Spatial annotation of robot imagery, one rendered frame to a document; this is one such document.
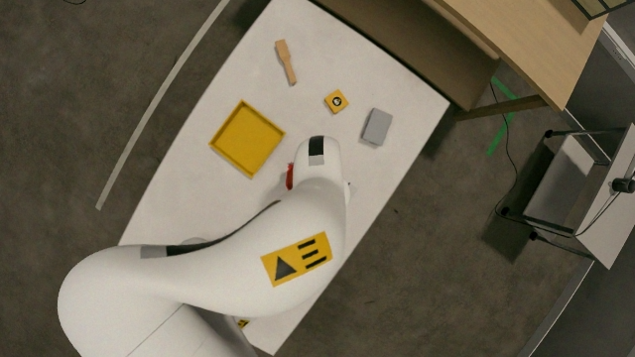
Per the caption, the grey plastic case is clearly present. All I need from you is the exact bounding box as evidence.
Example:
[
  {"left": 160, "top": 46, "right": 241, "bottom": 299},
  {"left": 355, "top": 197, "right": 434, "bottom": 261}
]
[{"left": 361, "top": 108, "right": 393, "bottom": 146}]

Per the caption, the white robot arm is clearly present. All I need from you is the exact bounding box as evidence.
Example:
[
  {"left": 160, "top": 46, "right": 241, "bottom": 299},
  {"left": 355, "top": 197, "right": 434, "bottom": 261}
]
[{"left": 59, "top": 136, "right": 358, "bottom": 357}]

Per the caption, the tan wooden brush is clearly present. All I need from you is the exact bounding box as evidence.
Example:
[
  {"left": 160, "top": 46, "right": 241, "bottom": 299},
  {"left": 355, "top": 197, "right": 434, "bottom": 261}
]
[{"left": 275, "top": 39, "right": 297, "bottom": 84}]

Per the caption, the red pail with white wire handle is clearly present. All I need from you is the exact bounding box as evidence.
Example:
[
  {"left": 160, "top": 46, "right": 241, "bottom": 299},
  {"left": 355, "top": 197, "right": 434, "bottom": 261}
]
[{"left": 286, "top": 162, "right": 294, "bottom": 190}]

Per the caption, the yellow square tray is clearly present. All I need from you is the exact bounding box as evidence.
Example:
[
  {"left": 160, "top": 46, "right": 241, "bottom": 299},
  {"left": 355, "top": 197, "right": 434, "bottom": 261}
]
[{"left": 208, "top": 99, "right": 286, "bottom": 178}]

